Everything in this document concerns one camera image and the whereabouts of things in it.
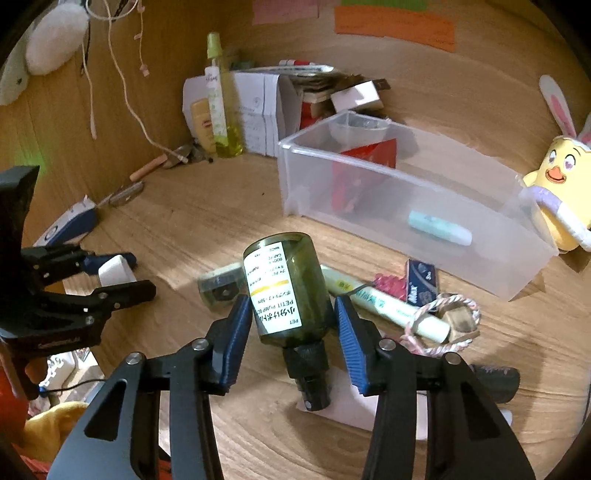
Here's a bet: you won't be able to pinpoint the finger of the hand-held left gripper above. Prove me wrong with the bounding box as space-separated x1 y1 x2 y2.
21 244 137 289
9 280 157 356

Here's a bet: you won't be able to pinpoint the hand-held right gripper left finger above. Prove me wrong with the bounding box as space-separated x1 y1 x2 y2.
46 294 254 480

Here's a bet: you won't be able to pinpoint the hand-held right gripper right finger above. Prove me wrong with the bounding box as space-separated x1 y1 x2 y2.
333 295 537 480

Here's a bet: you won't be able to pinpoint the green pump bottle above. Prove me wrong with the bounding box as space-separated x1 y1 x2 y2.
243 233 336 412

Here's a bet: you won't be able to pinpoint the clear plastic bin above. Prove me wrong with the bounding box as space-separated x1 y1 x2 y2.
277 112 560 303

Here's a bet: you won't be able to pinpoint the blue and white device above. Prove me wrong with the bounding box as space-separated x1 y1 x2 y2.
32 196 99 247

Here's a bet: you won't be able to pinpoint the long pale tube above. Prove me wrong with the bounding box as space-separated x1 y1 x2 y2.
320 264 451 343

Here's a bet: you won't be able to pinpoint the white printed packet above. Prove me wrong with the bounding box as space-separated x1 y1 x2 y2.
39 348 95 391

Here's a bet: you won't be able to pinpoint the blue staple box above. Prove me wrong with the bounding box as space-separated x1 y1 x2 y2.
404 258 438 306

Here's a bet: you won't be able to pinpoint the small metal tool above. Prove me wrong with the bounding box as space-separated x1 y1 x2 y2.
97 181 145 208

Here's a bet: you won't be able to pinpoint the clear small cube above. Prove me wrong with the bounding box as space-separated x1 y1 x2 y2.
436 305 478 342

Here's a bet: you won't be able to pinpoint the short wooden stick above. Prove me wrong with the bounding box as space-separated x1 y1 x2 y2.
129 154 168 182

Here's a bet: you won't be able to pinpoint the yellow cloth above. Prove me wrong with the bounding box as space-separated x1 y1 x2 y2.
21 401 90 462

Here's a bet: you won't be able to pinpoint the red cloth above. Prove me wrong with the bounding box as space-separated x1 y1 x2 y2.
0 364 28 462

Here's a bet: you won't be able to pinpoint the mint green tube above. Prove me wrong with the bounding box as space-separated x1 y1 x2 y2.
407 210 473 247

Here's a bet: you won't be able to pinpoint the small metal clips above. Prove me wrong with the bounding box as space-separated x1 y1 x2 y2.
164 144 213 169

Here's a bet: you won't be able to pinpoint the white fluffy plush toy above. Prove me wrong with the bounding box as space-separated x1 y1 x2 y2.
0 2 89 107

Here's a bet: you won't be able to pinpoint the red snack packet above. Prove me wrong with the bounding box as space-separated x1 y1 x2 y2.
331 137 399 213

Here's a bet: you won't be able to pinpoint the small yellow tube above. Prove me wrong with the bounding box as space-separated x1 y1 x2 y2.
190 98 217 154

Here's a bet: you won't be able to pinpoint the yellow spray bottle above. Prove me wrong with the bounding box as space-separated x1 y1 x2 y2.
205 31 245 159

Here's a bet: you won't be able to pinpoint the red books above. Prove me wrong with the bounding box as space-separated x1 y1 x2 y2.
300 90 338 131

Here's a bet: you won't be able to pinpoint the small white box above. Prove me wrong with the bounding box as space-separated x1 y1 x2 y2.
330 80 383 114

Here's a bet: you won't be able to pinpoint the yellow chick plush toy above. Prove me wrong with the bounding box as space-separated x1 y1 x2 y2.
519 75 591 254

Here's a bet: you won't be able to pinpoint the orange sticky note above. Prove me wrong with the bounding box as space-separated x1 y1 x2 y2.
333 7 458 52

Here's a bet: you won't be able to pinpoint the pink sticky note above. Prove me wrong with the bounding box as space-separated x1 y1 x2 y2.
252 0 321 26

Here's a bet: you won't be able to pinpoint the green sticky note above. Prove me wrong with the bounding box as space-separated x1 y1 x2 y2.
341 0 428 12

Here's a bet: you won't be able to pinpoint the pink and white rope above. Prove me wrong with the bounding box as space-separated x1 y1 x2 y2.
399 293 482 357

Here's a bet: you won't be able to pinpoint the white cord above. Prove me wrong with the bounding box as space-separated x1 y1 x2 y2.
79 0 99 140

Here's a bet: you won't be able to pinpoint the white cable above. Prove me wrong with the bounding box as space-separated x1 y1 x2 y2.
99 0 190 163

